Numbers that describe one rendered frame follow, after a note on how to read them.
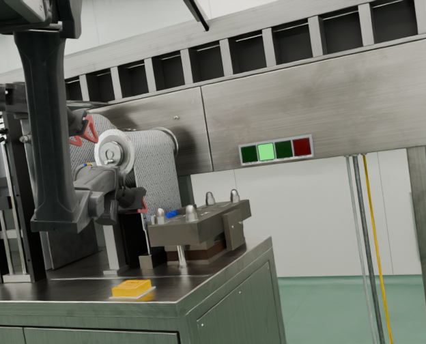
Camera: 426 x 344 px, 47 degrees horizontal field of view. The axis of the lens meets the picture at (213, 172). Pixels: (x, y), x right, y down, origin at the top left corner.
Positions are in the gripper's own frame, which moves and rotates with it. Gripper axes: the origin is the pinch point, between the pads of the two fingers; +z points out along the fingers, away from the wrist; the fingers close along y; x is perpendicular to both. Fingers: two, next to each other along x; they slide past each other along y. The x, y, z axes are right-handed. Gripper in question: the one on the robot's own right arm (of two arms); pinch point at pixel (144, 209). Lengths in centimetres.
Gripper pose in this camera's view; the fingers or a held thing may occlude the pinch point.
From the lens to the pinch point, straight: 150.0
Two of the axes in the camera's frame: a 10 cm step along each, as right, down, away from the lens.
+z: 4.4, 4.0, 8.0
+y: 8.9, -1.1, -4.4
